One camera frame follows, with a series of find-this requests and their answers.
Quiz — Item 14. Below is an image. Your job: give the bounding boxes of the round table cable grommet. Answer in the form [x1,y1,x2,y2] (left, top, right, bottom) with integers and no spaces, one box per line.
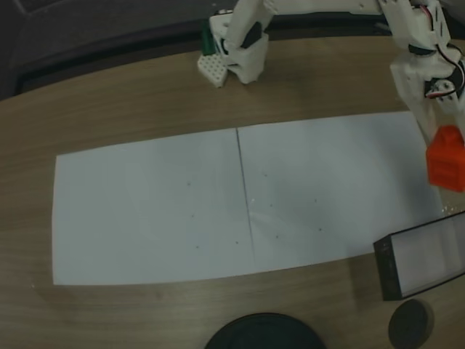
[387,300,435,348]

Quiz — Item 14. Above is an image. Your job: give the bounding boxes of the black stand with round base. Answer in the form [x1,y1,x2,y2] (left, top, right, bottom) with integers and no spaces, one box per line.
[203,312,328,349]

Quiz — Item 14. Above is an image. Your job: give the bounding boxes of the brown box white inside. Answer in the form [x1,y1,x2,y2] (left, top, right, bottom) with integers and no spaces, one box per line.
[373,210,465,302]

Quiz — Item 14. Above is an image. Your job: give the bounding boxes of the orange cube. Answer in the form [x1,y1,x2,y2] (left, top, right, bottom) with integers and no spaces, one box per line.
[425,125,465,192]

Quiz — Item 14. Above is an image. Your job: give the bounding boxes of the white paper sheet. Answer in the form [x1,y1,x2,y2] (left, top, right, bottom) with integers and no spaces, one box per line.
[236,111,450,273]
[52,127,255,286]

